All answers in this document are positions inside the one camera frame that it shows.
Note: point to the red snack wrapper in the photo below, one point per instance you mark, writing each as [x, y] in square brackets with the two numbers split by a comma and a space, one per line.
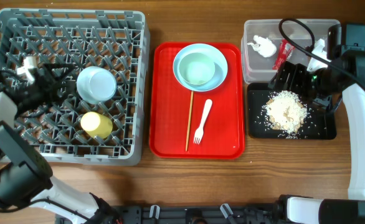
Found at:
[284, 53]

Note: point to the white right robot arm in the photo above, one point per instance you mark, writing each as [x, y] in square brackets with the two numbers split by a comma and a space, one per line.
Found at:
[345, 74]

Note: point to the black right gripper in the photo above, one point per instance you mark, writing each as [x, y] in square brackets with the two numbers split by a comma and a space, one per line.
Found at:
[298, 71]

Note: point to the rice food waste pile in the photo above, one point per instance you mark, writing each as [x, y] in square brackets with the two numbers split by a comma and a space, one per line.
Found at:
[285, 112]

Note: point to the white round plate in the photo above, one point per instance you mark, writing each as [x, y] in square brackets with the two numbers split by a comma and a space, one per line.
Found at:
[218, 58]

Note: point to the white tissue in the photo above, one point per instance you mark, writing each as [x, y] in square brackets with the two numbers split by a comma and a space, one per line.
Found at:
[263, 46]

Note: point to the pale blue bowl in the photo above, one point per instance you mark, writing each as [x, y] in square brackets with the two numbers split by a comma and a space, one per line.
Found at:
[95, 85]

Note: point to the clear plastic bin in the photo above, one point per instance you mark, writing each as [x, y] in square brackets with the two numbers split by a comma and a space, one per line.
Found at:
[257, 68]

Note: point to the yellow plastic cup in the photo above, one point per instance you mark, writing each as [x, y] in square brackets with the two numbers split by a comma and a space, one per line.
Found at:
[95, 124]

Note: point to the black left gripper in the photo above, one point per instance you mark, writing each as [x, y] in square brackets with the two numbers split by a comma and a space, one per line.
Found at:
[55, 89]

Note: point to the pale green bowl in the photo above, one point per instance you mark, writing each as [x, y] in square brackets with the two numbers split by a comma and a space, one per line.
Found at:
[196, 68]

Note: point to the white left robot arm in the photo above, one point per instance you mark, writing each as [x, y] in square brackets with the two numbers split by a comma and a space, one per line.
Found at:
[26, 178]

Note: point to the wooden chopstick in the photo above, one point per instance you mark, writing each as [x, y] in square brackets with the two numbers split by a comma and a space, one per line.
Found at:
[189, 121]

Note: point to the white plastic fork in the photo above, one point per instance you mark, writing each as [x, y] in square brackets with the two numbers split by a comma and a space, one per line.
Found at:
[198, 135]

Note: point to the black food waste tray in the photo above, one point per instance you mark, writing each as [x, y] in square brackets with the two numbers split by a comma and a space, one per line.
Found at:
[317, 125]

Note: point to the grey dishwasher rack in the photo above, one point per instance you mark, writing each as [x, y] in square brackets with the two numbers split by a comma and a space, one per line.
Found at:
[117, 41]

